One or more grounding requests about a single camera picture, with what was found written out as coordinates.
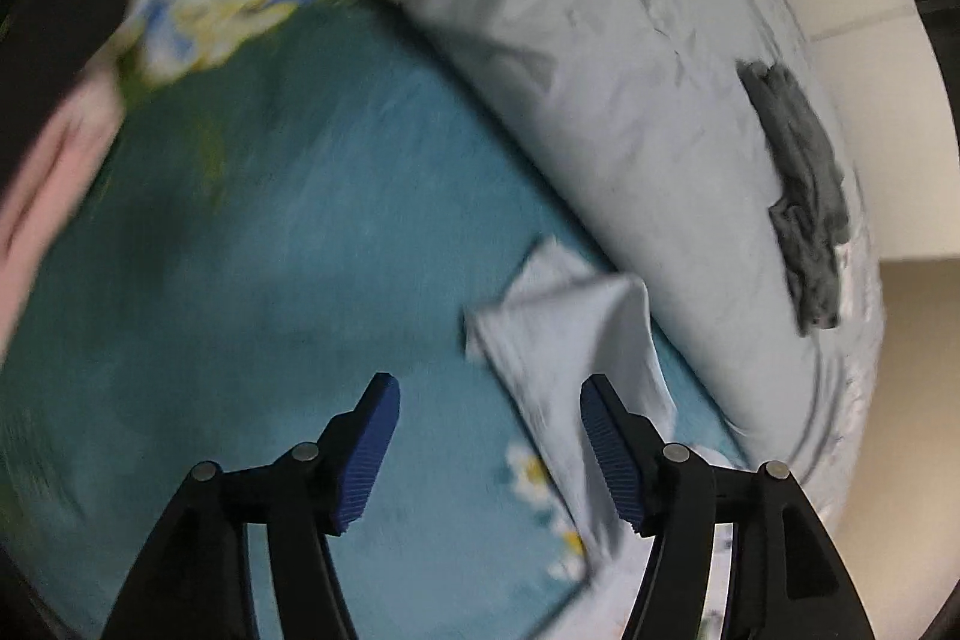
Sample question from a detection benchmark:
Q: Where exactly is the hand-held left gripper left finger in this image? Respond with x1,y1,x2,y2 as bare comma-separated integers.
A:
101,373,401,640

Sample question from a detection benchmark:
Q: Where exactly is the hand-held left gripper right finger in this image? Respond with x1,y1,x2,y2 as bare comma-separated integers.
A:
580,374,875,640

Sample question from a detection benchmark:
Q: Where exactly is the light blue shirt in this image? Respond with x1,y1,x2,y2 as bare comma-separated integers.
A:
463,235,751,640

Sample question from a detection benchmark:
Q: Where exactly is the blue floral blanket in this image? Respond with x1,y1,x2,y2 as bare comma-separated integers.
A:
0,0,751,640

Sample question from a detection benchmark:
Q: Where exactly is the dark grey crumpled cloth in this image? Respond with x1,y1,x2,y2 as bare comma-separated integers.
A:
737,59,852,337

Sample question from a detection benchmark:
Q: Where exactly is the pink folded garment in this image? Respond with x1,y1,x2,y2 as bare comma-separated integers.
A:
0,59,125,356

